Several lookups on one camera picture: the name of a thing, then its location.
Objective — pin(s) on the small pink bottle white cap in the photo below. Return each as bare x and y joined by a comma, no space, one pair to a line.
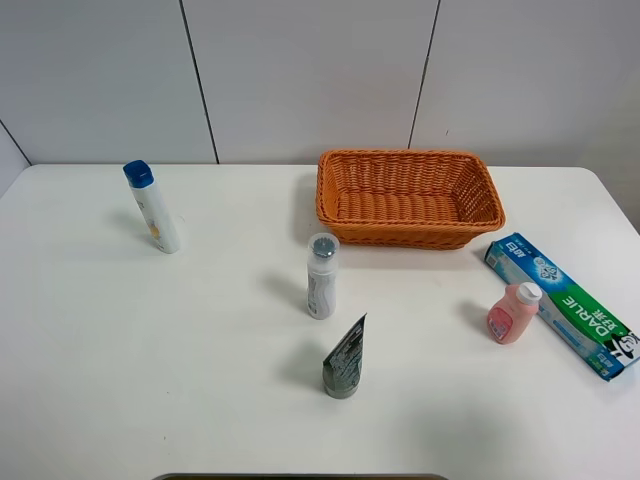
511,315

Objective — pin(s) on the orange wicker basket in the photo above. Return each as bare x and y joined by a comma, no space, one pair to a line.
426,199

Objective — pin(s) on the white bottle blue cap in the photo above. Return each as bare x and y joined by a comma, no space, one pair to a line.
152,206

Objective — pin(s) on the white bottle clear cap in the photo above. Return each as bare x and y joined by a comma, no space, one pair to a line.
322,268

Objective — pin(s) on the green Darlie toothpaste box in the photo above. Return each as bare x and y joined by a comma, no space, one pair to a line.
595,334

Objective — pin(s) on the dark green squeeze tube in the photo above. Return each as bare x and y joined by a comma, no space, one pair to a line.
341,369

